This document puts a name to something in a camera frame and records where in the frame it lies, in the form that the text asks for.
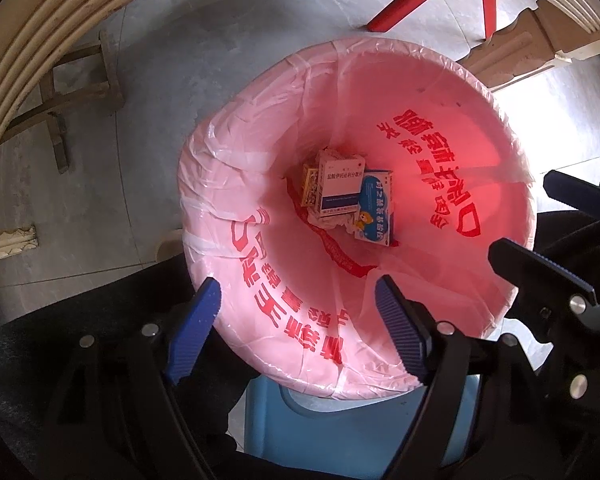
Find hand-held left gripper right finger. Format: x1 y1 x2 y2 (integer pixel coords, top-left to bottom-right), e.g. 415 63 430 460
375 274 581 480

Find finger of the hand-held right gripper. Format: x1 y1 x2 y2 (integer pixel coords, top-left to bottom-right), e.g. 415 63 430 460
544 170 600 221
489 237 600 411

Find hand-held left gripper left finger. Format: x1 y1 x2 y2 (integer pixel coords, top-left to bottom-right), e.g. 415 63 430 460
35 277 223 480

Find trash bin with pink bag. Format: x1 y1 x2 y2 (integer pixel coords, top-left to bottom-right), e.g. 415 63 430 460
176 37 538 401

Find yellow and red box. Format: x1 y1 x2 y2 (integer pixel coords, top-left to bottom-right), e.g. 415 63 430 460
300 162 326 207

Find blue plastic stool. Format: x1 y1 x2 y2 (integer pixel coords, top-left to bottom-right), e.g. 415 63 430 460
243 374 481 480

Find person's dark trousers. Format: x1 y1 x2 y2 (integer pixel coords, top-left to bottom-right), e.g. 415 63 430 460
0 255 251 480

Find cream wooden table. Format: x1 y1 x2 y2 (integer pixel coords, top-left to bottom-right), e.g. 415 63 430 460
0 0 600 267

